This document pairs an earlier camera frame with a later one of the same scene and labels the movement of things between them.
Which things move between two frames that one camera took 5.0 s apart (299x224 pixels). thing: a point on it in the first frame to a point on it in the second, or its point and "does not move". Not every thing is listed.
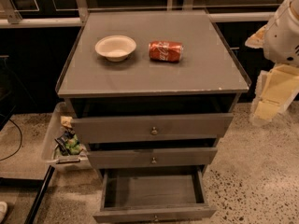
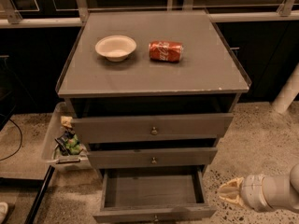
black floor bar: [35, 203] does not move
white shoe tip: [3, 210] does not move
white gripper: [282, 41] to [251, 190]
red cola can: [165, 51] does not move
